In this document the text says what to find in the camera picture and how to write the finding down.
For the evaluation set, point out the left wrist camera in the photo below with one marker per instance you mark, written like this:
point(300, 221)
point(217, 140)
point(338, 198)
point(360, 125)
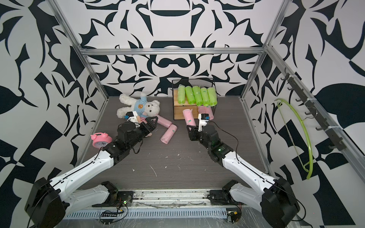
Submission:
point(132, 116)

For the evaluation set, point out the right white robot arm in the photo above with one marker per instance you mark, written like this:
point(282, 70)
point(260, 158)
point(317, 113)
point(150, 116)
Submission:
point(274, 198)

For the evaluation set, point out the black wall hook rail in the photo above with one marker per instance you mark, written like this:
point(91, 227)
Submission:
point(314, 113)

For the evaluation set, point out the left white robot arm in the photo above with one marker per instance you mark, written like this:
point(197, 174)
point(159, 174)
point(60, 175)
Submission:
point(50, 201)

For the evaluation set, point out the pink alarm clock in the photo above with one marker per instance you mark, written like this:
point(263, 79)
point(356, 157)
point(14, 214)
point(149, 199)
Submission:
point(100, 140)

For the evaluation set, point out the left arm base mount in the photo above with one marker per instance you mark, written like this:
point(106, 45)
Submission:
point(115, 198)

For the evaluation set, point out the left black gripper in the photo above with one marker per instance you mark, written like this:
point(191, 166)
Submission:
point(148, 130)

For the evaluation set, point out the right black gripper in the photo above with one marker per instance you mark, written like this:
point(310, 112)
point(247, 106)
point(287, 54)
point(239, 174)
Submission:
point(193, 134)

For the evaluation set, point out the black wire wooden shelf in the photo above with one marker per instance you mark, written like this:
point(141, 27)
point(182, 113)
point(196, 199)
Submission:
point(178, 108)

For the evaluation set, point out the green trash bag roll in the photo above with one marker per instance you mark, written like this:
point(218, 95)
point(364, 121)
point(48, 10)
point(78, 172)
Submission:
point(189, 95)
point(197, 95)
point(181, 94)
point(205, 96)
point(212, 96)

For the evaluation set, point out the white teddy bear blue shirt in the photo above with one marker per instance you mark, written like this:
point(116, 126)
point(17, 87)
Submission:
point(142, 106)

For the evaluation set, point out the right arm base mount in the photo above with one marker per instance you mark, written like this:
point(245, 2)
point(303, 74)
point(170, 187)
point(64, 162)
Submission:
point(223, 196)

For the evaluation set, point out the pink trash bag roll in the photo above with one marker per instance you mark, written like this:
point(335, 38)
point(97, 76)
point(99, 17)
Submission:
point(169, 134)
point(164, 122)
point(209, 111)
point(202, 110)
point(189, 118)

